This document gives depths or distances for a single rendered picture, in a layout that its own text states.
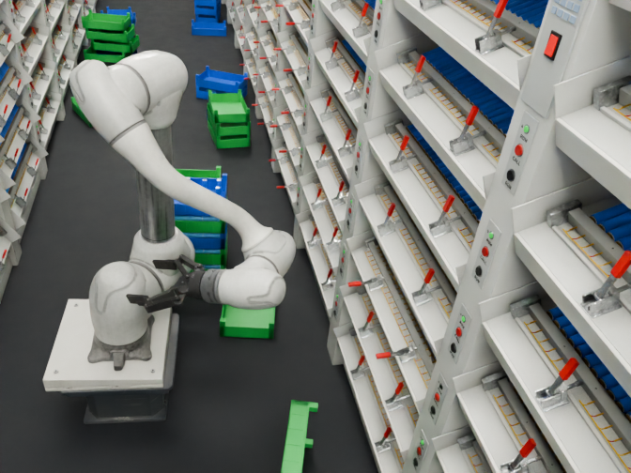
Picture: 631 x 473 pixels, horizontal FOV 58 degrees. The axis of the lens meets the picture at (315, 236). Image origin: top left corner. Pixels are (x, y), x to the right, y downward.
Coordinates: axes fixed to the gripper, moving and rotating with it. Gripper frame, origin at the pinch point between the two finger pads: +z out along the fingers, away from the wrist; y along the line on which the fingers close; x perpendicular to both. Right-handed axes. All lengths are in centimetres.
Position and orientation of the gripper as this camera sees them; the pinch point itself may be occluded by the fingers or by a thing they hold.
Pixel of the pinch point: (145, 281)
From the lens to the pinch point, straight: 163.7
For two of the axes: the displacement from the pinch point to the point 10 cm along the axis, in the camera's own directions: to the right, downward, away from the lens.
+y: -3.1, 6.4, -7.0
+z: -9.2, -0.3, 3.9
